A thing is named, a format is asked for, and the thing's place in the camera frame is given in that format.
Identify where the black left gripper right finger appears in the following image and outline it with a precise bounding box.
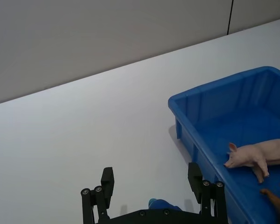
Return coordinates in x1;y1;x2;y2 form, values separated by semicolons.
188;162;225;218

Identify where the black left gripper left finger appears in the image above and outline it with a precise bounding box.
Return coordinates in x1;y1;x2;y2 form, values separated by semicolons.
81;167;114;224

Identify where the small blue object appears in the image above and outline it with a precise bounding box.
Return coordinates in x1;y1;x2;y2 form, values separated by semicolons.
148;198;182;212

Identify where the pink toy pig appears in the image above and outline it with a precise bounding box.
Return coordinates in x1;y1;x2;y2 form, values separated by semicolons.
223;137;280;184

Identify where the blue plastic bin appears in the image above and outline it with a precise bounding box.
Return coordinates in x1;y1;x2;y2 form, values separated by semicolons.
168;66;280;224

